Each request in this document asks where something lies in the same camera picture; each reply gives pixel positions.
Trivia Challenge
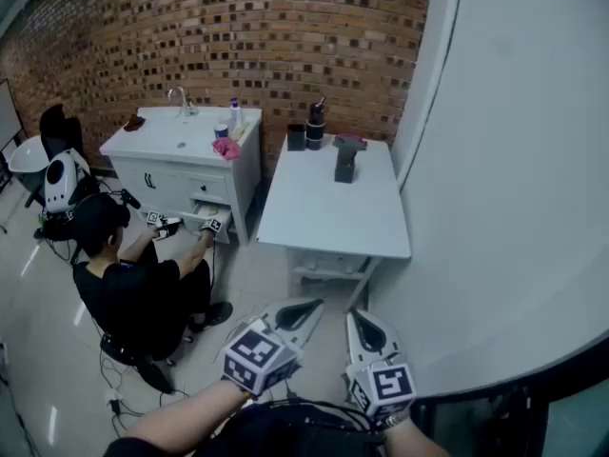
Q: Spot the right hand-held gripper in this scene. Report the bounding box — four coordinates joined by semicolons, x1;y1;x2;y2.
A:
345;308;418;421

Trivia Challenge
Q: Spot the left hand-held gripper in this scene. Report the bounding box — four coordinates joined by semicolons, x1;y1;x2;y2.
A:
223;297;326;397

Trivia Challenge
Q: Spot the grey holder box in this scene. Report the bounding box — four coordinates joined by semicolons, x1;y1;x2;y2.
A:
333;146;357;185

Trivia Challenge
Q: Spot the person's right forearm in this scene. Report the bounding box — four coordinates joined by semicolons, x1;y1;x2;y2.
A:
382;414;452;457

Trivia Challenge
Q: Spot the person's left forearm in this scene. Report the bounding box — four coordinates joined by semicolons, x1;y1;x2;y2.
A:
124;379;252;457

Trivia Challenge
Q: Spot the silver metal wristwatch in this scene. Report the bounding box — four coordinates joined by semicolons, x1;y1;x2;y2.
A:
379;410;411;430

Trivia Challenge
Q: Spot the white folding table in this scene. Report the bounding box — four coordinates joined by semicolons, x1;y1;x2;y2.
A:
256;132;413;312

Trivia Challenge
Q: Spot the person's black clothing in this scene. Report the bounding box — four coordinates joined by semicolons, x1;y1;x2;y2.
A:
103;403;387;457

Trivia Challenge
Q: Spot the white open drawer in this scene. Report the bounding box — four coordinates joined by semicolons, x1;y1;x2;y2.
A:
177;197;235;246

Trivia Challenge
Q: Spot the black framed glass door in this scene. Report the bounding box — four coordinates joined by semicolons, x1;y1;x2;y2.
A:
412;329;609;457

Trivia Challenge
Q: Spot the dark square container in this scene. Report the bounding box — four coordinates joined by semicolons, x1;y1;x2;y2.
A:
285;122;307;152

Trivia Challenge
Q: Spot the grey cloth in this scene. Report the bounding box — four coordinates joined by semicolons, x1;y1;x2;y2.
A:
331;137;368;154

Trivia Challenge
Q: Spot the pink cloth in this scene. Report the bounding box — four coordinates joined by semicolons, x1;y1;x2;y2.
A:
334;132;369;148
210;136;244;163

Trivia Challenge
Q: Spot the black bottle with white band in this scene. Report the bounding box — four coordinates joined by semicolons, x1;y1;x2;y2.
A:
304;96;327;151

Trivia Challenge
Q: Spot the white sink cabinet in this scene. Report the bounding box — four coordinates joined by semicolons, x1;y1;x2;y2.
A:
98;106;265;248

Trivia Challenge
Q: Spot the white spray bottle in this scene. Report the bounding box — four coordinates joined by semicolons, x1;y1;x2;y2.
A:
228;96;245;133

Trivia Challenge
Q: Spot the chrome faucet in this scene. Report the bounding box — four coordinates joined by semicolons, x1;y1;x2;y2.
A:
167;85;199;119

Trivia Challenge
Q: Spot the white rounded pod device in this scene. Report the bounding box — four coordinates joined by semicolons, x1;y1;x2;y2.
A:
43;149;92;214

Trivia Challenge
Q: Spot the black office chair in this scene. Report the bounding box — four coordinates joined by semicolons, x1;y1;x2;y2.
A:
23;103;102;209

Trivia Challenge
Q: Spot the white round basin seat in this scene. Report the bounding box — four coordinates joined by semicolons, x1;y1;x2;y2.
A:
6;135;49;176

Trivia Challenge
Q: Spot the whiteboard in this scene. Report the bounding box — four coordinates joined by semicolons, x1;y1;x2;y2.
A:
0;78;28;154

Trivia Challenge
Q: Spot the white wall pipe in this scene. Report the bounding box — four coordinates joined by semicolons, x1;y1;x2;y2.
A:
396;0;465;190

